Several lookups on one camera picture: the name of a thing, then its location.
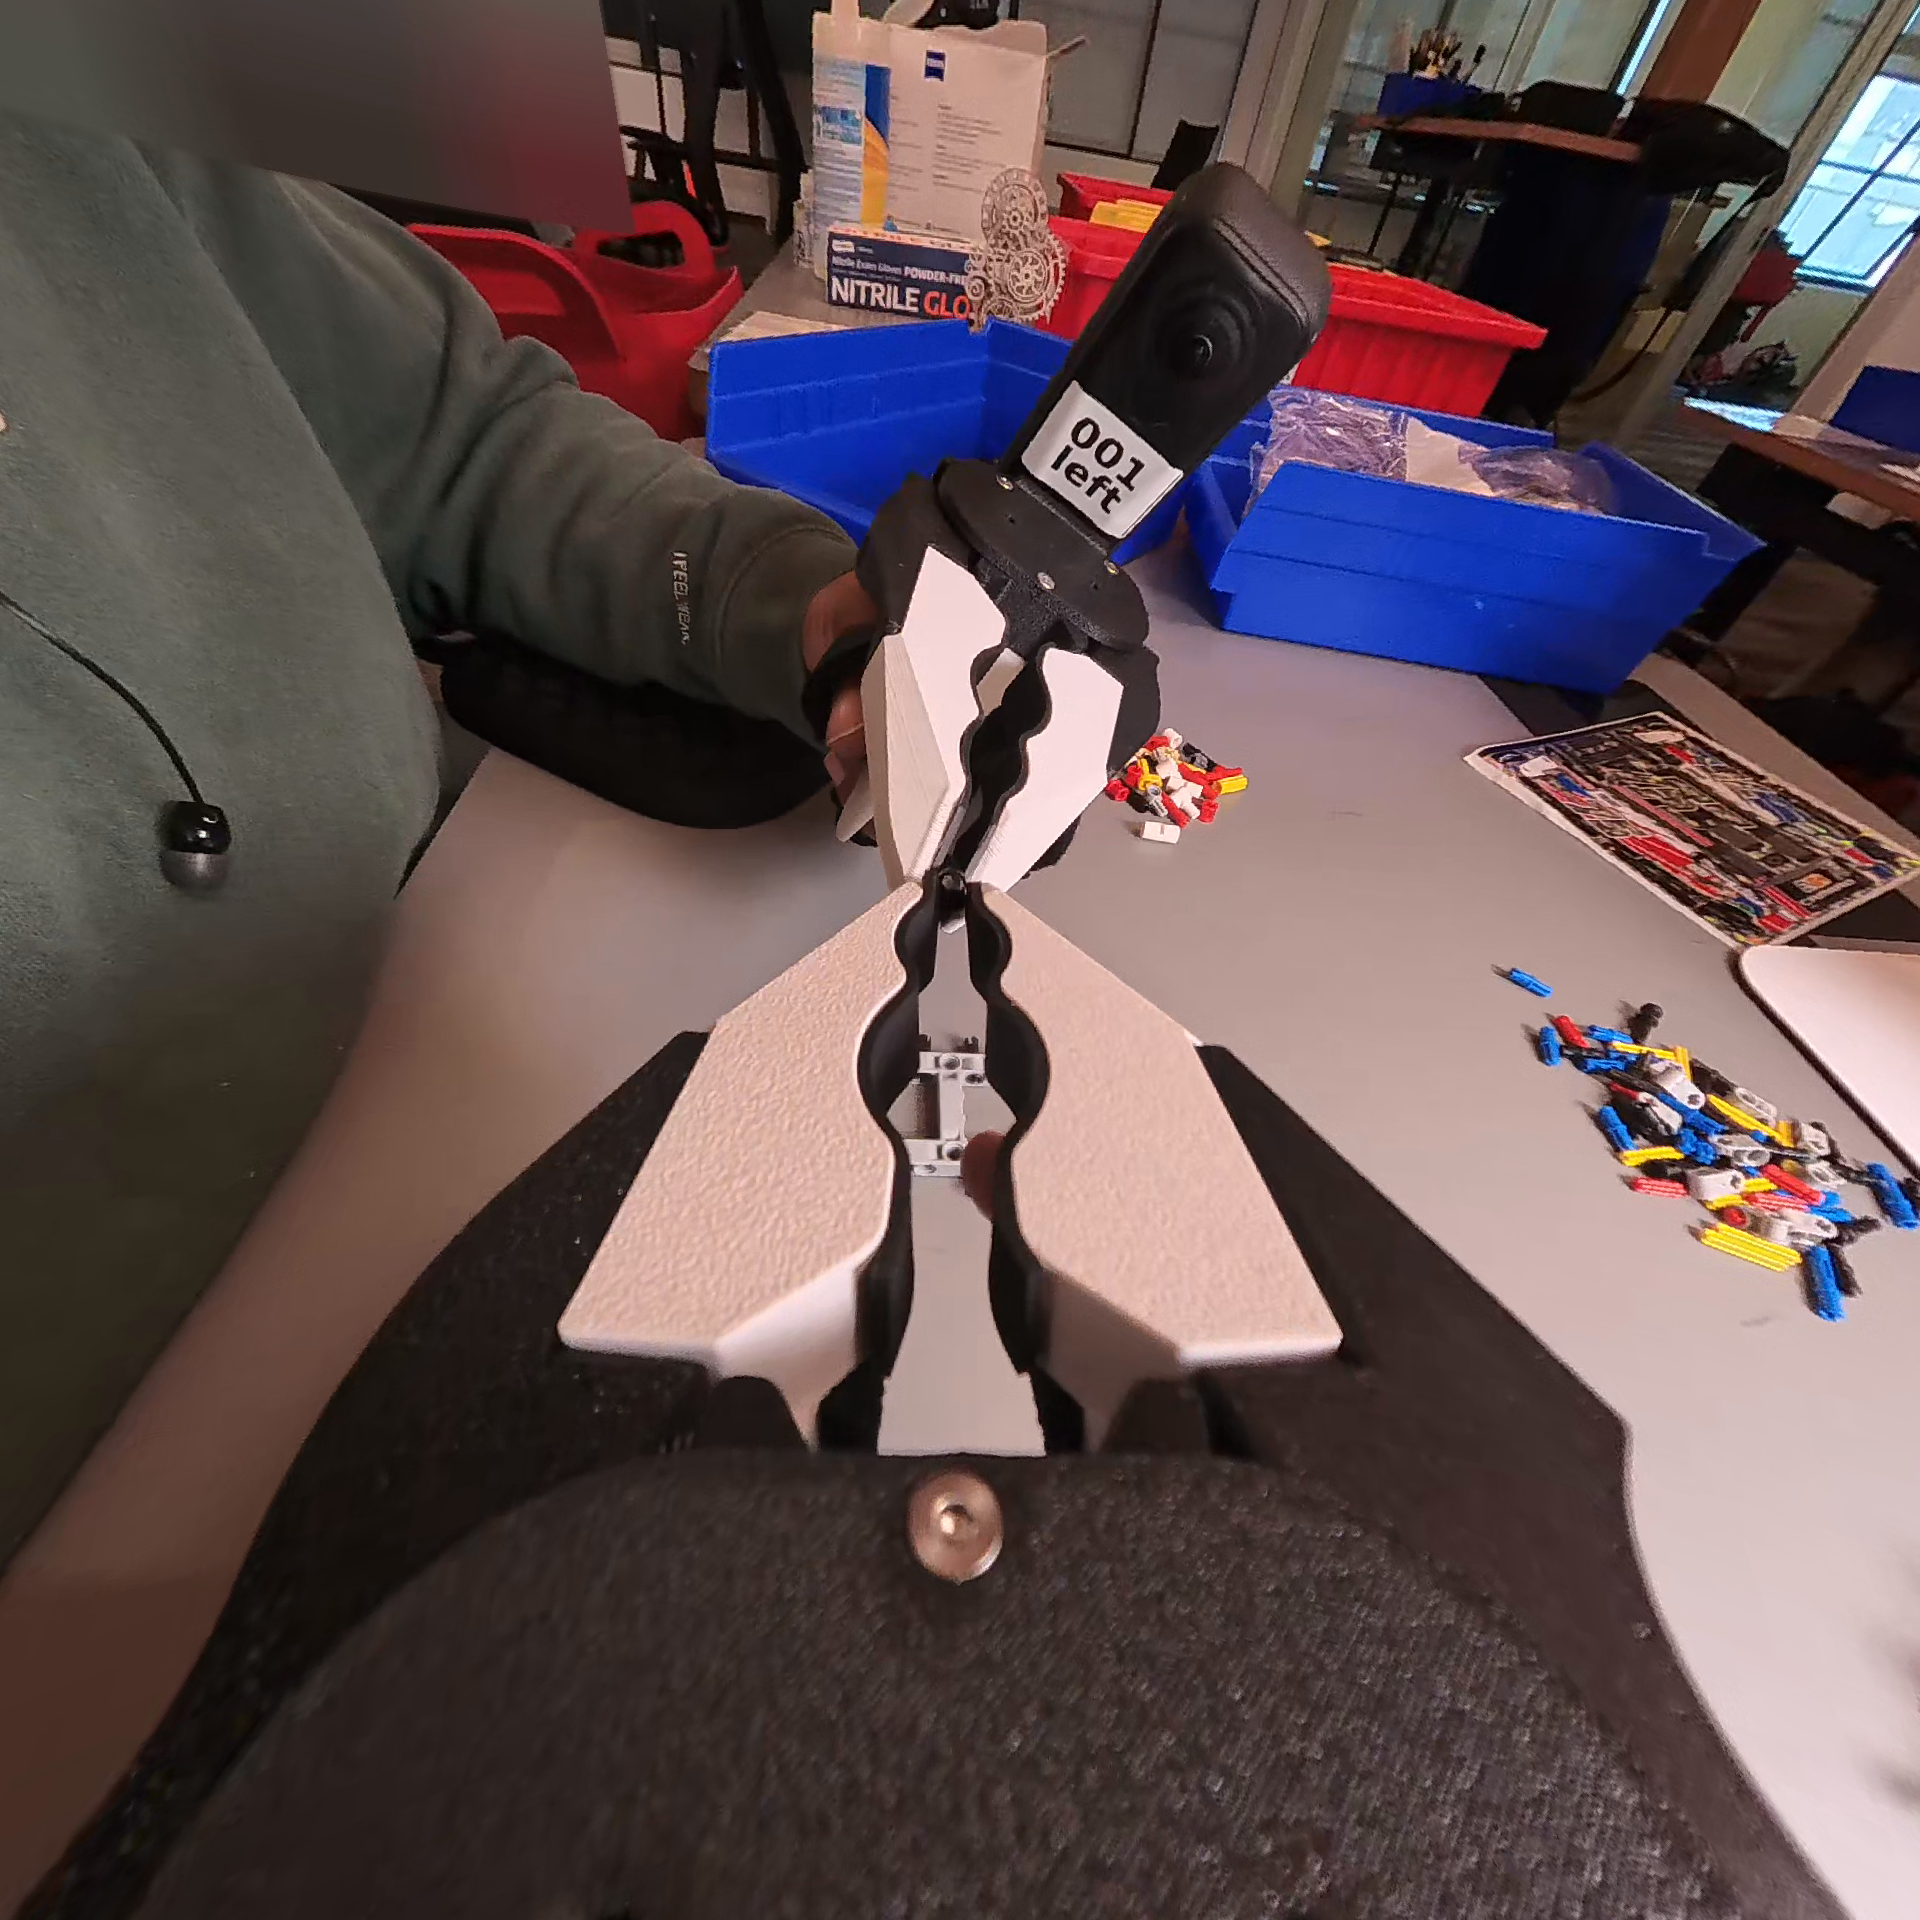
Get red plastic container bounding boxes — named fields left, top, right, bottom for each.
left=407, top=201, right=747, bottom=441

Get empty blue plastic bin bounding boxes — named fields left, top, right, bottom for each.
left=704, top=316, right=1202, bottom=565

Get pile of blue lego pieces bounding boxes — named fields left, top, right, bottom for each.
left=1529, top=1001, right=1920, bottom=1326

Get shiny lego sticker sheet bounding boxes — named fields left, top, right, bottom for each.
left=1465, top=711, right=1920, bottom=951

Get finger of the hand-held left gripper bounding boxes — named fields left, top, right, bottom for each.
left=862, top=544, right=1002, bottom=889
left=957, top=645, right=1128, bottom=889

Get person's left hand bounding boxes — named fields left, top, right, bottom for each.
left=801, top=573, right=886, bottom=848

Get clear plastic bags of parts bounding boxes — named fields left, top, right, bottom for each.
left=1253, top=385, right=1614, bottom=514

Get wooden gear ornament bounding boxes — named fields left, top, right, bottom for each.
left=965, top=164, right=1070, bottom=329

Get red plastic bin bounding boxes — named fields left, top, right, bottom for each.
left=1041, top=172, right=1547, bottom=418

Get grey lego frame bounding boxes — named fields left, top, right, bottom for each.
left=899, top=918, right=993, bottom=1181

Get pile of red lego pieces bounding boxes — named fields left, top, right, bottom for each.
left=1102, top=729, right=1249, bottom=846

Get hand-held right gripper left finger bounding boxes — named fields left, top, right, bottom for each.
left=555, top=877, right=944, bottom=1453

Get blue plastic bin with bags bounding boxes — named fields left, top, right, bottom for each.
left=1183, top=393, right=1767, bottom=695

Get person's torso in green hoodie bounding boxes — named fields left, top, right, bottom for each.
left=0, top=119, right=458, bottom=1560

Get disposable glove box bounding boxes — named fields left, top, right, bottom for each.
left=823, top=223, right=992, bottom=324

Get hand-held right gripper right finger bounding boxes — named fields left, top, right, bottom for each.
left=965, top=884, right=1345, bottom=1421

